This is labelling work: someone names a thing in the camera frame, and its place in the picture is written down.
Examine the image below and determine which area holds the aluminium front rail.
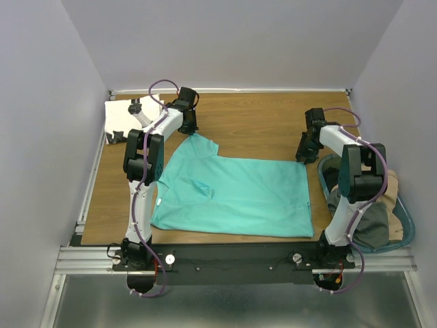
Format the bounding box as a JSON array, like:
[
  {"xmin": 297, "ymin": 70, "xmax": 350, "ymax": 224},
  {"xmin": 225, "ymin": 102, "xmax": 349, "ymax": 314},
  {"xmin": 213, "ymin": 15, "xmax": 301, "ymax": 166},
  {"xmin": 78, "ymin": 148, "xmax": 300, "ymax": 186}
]
[{"xmin": 54, "ymin": 247, "xmax": 417, "ymax": 275}]

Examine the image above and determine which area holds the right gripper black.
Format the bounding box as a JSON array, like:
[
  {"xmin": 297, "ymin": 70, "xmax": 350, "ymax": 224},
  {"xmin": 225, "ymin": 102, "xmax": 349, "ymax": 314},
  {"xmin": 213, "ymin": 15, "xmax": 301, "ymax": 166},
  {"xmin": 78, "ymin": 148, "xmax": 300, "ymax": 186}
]
[{"xmin": 294, "ymin": 132, "xmax": 320, "ymax": 165}]

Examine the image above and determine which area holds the aluminium back rail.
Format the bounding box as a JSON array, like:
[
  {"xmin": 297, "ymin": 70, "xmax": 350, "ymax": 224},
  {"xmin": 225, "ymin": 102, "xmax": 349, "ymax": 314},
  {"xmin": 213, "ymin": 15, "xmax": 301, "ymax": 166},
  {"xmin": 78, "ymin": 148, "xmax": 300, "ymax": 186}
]
[{"xmin": 109, "ymin": 87, "xmax": 352, "ymax": 97}]

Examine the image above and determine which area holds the grey t shirt in basket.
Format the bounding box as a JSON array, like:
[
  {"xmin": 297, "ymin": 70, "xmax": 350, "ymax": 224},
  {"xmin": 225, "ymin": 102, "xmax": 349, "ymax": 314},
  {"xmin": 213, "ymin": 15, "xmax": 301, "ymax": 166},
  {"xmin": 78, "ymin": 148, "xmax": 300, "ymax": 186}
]
[{"xmin": 326, "ymin": 189, "xmax": 391, "ymax": 249}]

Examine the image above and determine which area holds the aluminium rail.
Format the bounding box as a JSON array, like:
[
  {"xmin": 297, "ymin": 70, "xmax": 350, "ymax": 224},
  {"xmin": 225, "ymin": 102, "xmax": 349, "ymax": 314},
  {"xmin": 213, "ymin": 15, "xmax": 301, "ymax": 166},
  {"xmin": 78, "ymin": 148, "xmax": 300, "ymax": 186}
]
[
  {"xmin": 54, "ymin": 247, "xmax": 417, "ymax": 275},
  {"xmin": 109, "ymin": 87, "xmax": 352, "ymax": 97},
  {"xmin": 74, "ymin": 128, "xmax": 105, "ymax": 235}
]

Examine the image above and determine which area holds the aluminium left side rail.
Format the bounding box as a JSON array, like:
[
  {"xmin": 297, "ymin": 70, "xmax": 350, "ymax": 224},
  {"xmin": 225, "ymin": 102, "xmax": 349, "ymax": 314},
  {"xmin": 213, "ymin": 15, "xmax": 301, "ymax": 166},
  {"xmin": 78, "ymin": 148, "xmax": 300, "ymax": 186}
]
[{"xmin": 74, "ymin": 128, "xmax": 105, "ymax": 235}]

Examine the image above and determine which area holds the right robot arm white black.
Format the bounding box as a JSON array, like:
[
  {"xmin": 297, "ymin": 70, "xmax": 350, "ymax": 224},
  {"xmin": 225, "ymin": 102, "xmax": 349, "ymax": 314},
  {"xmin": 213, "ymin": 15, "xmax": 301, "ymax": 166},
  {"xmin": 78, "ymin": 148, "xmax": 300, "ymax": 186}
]
[{"xmin": 296, "ymin": 108, "xmax": 388, "ymax": 269}]

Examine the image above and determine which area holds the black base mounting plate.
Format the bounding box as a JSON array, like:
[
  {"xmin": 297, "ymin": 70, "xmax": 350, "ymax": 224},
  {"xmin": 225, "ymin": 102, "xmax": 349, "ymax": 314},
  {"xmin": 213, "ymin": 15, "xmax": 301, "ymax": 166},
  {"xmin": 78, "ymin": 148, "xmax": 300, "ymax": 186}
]
[{"xmin": 107, "ymin": 241, "xmax": 356, "ymax": 287}]

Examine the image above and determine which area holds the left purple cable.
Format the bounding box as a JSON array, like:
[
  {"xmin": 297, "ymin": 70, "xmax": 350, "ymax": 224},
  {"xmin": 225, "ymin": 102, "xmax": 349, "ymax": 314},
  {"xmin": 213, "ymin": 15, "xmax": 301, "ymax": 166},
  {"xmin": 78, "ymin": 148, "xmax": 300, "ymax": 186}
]
[{"xmin": 128, "ymin": 79, "xmax": 180, "ymax": 299}]

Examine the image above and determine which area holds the teal t shirt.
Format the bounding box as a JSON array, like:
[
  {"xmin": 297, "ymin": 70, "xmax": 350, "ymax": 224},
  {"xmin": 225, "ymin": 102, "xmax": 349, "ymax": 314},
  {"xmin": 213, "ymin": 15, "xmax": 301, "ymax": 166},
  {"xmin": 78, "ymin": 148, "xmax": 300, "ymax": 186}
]
[{"xmin": 151, "ymin": 134, "xmax": 314, "ymax": 238}]

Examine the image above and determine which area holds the teal plastic laundry basket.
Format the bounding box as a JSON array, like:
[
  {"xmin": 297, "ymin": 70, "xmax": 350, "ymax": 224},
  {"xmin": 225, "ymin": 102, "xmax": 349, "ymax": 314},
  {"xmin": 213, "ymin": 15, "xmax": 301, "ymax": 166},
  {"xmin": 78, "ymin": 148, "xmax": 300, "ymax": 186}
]
[{"xmin": 318, "ymin": 154, "xmax": 415, "ymax": 254}]

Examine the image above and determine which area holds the beige t shirt in basket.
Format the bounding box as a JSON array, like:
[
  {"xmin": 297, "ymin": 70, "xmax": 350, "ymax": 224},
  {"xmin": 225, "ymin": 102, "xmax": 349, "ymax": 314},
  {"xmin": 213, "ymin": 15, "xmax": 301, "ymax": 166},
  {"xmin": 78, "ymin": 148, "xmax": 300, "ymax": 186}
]
[{"xmin": 333, "ymin": 168, "xmax": 406, "ymax": 242}]

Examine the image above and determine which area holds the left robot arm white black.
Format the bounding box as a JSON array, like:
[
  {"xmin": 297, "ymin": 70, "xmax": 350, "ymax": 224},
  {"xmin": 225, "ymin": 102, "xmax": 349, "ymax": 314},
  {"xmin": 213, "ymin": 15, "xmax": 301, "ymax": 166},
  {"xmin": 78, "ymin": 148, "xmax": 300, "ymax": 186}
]
[{"xmin": 121, "ymin": 87, "xmax": 199, "ymax": 270}]

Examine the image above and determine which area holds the folded white printed t shirt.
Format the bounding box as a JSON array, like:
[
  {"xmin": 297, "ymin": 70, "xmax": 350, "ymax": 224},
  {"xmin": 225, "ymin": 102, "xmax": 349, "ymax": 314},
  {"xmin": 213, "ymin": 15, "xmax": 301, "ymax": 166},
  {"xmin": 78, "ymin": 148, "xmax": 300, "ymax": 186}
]
[{"xmin": 104, "ymin": 96, "xmax": 163, "ymax": 145}]

